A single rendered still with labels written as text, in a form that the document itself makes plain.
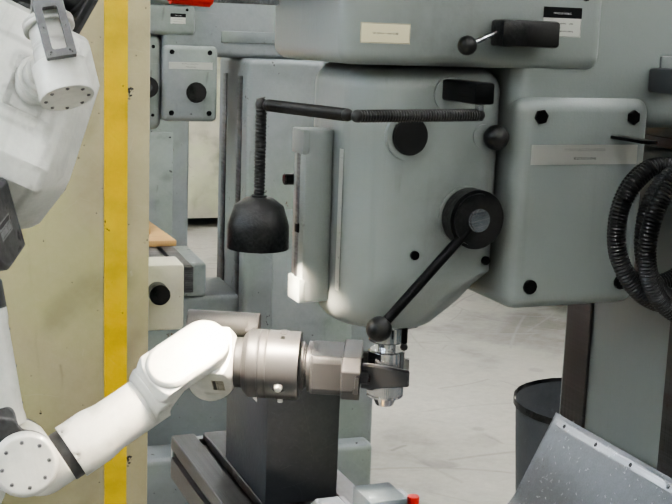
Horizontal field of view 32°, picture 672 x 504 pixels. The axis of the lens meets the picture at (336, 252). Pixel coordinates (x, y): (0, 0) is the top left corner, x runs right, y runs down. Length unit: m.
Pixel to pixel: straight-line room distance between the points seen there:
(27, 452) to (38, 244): 1.71
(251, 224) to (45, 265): 1.83
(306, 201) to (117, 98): 1.74
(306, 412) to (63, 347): 1.45
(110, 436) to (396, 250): 0.42
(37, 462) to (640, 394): 0.81
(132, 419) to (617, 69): 0.73
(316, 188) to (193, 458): 0.77
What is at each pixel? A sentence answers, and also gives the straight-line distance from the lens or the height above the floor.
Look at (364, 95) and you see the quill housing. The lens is 1.36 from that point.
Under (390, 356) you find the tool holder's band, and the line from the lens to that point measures 1.49.
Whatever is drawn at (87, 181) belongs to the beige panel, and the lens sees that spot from 3.12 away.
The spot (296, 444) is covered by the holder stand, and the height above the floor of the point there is 1.04.
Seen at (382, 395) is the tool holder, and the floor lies 1.21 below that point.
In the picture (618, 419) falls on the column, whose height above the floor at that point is 1.14.
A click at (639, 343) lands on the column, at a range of 1.68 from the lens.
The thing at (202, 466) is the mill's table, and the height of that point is 0.94.
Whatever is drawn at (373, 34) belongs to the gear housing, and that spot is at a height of 1.66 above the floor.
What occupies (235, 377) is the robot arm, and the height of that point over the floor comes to 1.23.
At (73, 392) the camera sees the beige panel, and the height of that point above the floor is 0.70.
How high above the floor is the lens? 1.67
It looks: 11 degrees down
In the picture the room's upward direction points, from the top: 2 degrees clockwise
